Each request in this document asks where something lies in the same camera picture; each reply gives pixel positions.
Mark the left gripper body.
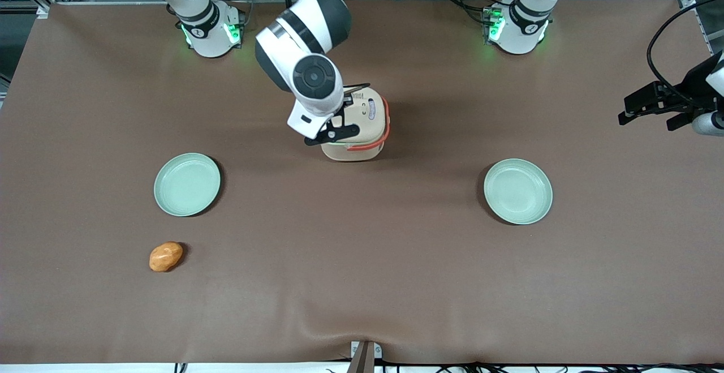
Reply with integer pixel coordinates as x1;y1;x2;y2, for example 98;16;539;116
678;50;724;113

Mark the white bottle with label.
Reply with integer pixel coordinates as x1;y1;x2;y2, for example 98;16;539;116
320;84;391;162

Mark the pale green round plate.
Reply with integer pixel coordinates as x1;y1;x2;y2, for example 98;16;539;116
484;158;554;225
154;153;221;217

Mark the brown table mat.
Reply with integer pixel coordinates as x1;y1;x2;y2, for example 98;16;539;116
0;0;724;365

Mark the orange-brown potato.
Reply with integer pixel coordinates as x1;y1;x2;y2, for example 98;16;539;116
149;241;184;273

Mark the metal table clamp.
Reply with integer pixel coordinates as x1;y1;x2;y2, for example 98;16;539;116
347;340;383;373

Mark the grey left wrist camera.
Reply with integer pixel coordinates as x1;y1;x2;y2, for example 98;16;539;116
692;111;724;137

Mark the black looping cable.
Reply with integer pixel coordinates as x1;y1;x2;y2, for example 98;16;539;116
647;0;724;110

